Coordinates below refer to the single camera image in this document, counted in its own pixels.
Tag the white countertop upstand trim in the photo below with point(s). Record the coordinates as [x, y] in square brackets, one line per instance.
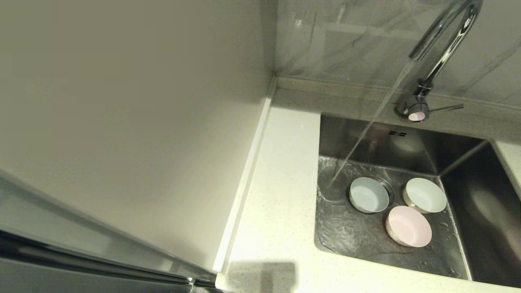
[248, 175]

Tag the white ceramic bowl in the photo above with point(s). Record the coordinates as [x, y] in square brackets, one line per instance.
[425, 195]

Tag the stainless steel appliance door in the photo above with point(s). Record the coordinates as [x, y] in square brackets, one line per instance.
[61, 252]

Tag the running water stream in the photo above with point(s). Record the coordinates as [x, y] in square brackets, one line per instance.
[374, 120]

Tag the chrome gooseneck faucet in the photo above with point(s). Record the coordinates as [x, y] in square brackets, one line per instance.
[418, 106]

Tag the light blue bowl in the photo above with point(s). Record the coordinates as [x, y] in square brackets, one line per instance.
[368, 195]

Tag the pink bowl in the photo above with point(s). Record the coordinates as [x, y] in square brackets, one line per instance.
[409, 227]

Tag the stainless steel sink basin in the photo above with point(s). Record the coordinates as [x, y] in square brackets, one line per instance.
[354, 240]

